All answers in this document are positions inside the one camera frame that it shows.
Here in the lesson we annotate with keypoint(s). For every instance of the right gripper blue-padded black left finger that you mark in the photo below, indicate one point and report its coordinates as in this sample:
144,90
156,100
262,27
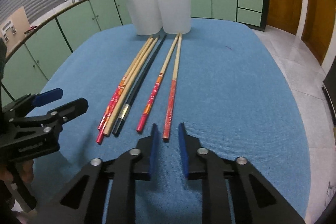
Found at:
104,191

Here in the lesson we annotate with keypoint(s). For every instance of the brown cardboard board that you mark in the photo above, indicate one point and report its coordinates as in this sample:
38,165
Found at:
13,28

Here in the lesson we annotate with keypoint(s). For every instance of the blue table mat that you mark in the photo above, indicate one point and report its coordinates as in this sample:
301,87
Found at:
230,94

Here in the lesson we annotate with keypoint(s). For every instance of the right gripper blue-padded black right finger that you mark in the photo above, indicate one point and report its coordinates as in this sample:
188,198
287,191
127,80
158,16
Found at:
233,191

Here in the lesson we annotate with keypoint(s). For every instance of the black chopstick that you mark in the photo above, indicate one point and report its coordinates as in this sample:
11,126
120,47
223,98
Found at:
122,115

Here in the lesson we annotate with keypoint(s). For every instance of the black appliance at right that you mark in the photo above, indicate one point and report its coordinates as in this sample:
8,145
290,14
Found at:
329,89

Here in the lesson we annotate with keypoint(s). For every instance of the white plastic utensil holder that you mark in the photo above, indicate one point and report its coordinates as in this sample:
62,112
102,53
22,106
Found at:
151,16

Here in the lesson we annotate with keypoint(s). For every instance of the plain bamboo chopstick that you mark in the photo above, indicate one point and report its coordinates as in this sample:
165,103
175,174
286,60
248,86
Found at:
126,86

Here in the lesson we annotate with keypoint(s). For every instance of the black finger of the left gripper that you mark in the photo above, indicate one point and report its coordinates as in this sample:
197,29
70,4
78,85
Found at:
59,116

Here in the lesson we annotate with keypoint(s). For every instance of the green lower kitchen cabinets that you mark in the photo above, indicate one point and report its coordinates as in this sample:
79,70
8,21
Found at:
34,59

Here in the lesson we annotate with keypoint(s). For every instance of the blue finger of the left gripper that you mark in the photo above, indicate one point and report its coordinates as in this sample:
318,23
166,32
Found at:
45,98

